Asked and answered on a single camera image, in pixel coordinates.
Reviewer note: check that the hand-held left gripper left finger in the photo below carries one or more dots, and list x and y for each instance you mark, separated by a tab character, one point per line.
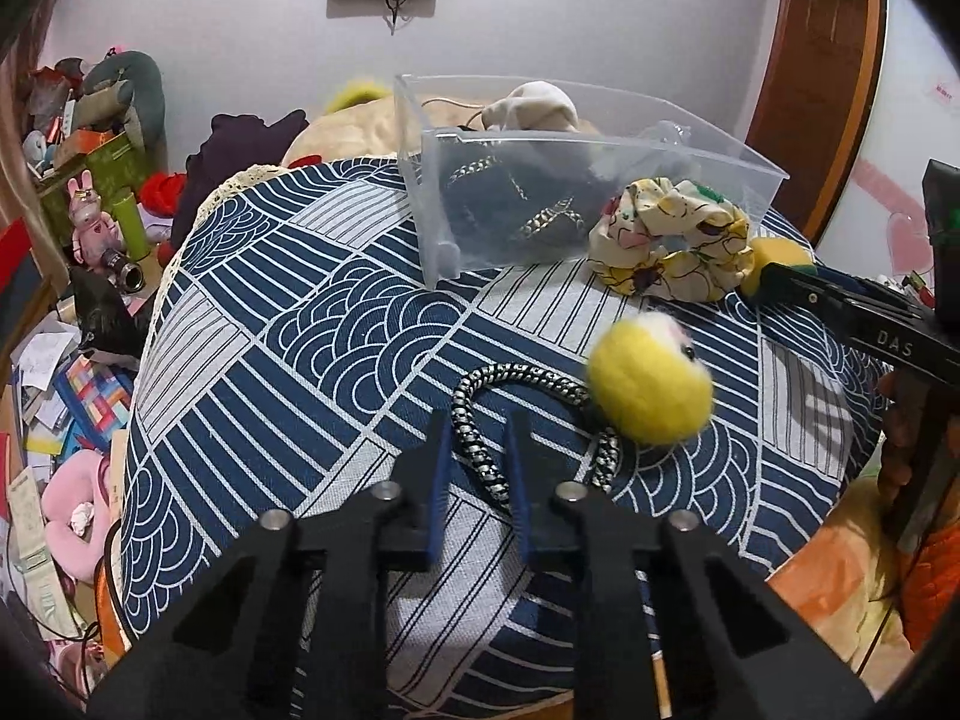
442	487

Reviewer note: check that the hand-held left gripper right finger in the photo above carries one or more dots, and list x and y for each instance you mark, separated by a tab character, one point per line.
522	487

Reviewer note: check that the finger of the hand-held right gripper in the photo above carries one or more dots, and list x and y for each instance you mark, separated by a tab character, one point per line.
840	298
862	283

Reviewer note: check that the clear plastic box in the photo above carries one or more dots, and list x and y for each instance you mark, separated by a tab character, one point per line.
525	165

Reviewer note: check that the person's right hand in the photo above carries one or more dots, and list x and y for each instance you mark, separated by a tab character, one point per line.
894	450

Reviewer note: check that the white door with pink stickers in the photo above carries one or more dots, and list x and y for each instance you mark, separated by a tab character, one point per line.
900	127

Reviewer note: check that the floral cream scrunchie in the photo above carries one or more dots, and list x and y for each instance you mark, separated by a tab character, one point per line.
675	244

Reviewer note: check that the navy white patterned cloth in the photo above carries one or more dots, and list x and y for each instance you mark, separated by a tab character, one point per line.
300	360

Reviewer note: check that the orange cloth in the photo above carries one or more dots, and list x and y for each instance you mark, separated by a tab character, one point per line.
840	585

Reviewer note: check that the colourful checked book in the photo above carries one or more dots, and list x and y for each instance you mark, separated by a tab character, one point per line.
94	401

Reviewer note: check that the beige plush toy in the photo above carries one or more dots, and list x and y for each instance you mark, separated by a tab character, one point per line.
532	106

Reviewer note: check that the pink plush toy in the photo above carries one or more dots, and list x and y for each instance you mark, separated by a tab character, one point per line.
71	499

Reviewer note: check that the cream plush with green tuft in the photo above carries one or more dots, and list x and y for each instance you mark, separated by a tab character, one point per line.
352	127

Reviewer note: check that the black bag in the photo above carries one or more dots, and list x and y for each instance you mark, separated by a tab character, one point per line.
109	319

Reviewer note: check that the dark purple cloth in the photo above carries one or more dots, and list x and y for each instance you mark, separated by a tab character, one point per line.
232	157

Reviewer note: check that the green tube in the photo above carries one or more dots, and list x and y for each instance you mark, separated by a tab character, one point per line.
131	225

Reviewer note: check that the red cloth item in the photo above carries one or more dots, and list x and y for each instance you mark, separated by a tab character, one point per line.
161	191

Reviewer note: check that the pink rabbit figurine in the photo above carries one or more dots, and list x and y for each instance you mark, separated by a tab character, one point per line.
91	221

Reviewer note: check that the green cardboard box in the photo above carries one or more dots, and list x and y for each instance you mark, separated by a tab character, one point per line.
97	169

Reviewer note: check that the grey green plush toy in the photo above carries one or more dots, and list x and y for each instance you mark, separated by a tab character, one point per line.
124	94

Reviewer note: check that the black camera lens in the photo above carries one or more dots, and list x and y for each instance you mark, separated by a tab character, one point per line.
124	270

